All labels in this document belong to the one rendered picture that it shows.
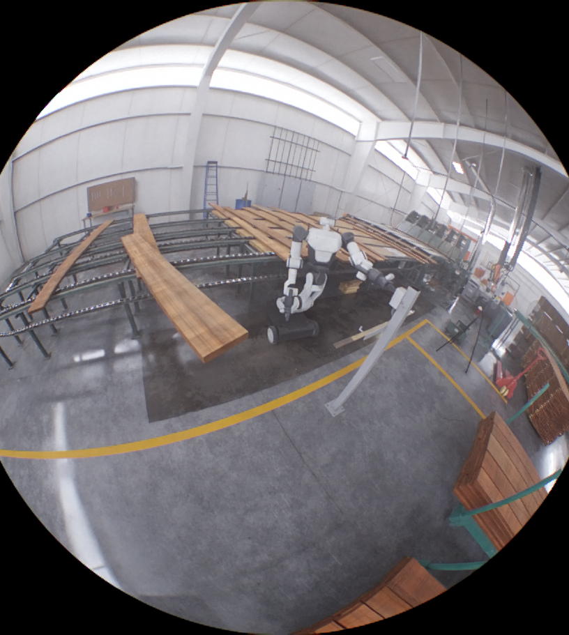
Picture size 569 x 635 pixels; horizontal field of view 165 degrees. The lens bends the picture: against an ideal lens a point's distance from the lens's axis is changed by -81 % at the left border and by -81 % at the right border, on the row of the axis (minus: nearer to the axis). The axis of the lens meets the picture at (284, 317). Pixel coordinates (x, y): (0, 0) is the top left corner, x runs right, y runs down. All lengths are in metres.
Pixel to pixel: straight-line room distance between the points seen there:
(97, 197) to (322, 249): 7.58
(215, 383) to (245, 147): 7.90
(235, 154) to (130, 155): 3.83
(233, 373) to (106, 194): 7.32
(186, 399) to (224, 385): 0.37
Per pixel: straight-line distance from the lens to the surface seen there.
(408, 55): 7.31
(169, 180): 7.91
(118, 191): 7.89
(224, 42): 6.31
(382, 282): 1.18
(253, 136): 8.61
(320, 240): 1.61
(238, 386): 1.86
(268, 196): 8.16
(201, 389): 1.86
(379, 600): 1.55
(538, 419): 5.70
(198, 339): 0.96
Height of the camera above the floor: 1.60
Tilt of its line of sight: 37 degrees down
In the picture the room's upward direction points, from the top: 13 degrees clockwise
